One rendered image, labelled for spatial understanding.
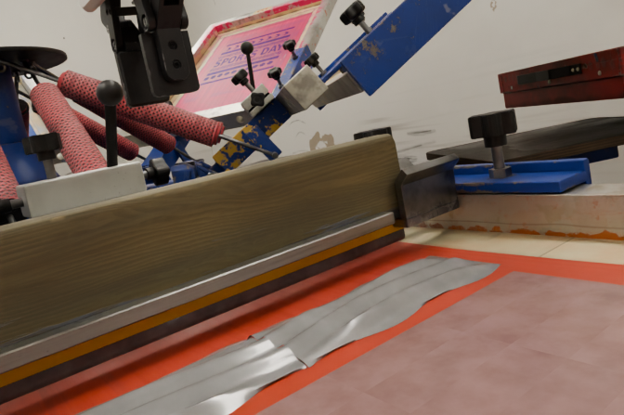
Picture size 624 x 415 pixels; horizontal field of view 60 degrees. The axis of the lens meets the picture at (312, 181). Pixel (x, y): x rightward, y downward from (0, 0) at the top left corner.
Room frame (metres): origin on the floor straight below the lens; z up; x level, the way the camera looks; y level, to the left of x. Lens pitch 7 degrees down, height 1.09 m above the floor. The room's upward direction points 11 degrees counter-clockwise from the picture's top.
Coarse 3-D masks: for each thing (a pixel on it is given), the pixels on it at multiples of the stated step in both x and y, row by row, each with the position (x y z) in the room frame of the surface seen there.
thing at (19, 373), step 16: (352, 240) 0.45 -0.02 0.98; (368, 240) 0.46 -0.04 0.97; (320, 256) 0.43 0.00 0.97; (272, 272) 0.40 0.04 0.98; (288, 272) 0.41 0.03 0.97; (240, 288) 0.39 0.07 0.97; (192, 304) 0.37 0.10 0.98; (208, 304) 0.37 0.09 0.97; (144, 320) 0.35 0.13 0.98; (160, 320) 0.35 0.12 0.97; (112, 336) 0.33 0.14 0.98; (128, 336) 0.34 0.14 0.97; (64, 352) 0.32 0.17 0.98; (80, 352) 0.32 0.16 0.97; (32, 368) 0.31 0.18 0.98; (48, 368) 0.31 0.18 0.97; (0, 384) 0.30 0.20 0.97
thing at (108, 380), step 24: (168, 336) 0.37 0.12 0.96; (192, 336) 0.36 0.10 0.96; (216, 336) 0.35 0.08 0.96; (120, 360) 0.34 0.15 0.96; (144, 360) 0.33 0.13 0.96; (168, 360) 0.33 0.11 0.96; (192, 360) 0.32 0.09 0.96; (72, 384) 0.32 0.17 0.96; (96, 384) 0.31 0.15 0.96; (120, 384) 0.30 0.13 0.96; (144, 384) 0.30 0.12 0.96; (288, 384) 0.26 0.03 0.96; (312, 384) 0.26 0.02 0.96; (336, 384) 0.25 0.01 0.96; (0, 408) 0.31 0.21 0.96; (24, 408) 0.30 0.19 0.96; (48, 408) 0.29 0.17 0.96; (72, 408) 0.29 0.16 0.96; (240, 408) 0.25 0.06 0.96; (264, 408) 0.25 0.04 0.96; (288, 408) 0.24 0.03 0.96; (312, 408) 0.24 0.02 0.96; (336, 408) 0.23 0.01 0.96; (360, 408) 0.23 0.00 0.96; (384, 408) 0.22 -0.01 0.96
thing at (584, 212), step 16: (576, 192) 0.41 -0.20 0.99; (592, 192) 0.40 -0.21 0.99; (608, 192) 0.39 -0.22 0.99; (464, 208) 0.50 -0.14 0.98; (480, 208) 0.48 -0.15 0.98; (496, 208) 0.47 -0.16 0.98; (512, 208) 0.46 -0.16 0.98; (528, 208) 0.44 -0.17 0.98; (544, 208) 0.43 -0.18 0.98; (560, 208) 0.42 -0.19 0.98; (576, 208) 0.41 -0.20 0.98; (592, 208) 0.40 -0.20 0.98; (608, 208) 0.39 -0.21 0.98; (432, 224) 0.53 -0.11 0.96; (448, 224) 0.51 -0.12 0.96; (464, 224) 0.50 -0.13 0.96; (480, 224) 0.48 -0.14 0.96; (496, 224) 0.47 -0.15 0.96; (512, 224) 0.46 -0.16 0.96; (528, 224) 0.44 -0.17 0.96; (544, 224) 0.43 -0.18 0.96; (560, 224) 0.42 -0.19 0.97; (576, 224) 0.41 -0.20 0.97; (592, 224) 0.40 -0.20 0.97; (608, 224) 0.39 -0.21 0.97
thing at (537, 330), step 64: (384, 256) 0.46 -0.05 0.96; (448, 256) 0.43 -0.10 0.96; (512, 256) 0.40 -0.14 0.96; (256, 320) 0.37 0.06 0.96; (448, 320) 0.30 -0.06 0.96; (512, 320) 0.29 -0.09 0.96; (576, 320) 0.27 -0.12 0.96; (384, 384) 0.24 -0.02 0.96; (448, 384) 0.23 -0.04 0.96; (512, 384) 0.22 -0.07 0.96; (576, 384) 0.21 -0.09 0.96
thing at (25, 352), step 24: (384, 216) 0.45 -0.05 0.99; (312, 240) 0.40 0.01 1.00; (336, 240) 0.41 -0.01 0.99; (240, 264) 0.37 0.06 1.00; (264, 264) 0.38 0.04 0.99; (288, 264) 0.39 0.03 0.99; (192, 288) 0.34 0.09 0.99; (216, 288) 0.35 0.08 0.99; (120, 312) 0.32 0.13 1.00; (144, 312) 0.32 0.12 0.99; (48, 336) 0.29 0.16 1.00; (72, 336) 0.30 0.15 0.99; (96, 336) 0.31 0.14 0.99; (0, 360) 0.28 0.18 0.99; (24, 360) 0.28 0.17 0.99
